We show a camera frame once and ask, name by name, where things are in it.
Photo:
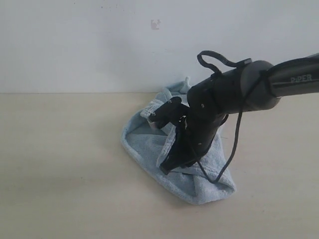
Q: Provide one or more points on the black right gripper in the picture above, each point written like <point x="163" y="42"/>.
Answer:
<point x="209" y="102"/>

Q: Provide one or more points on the light blue terry towel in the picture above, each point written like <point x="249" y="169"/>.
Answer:
<point x="148" y="147"/>

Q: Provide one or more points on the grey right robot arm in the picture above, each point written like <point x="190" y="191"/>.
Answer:
<point x="264" y="84"/>

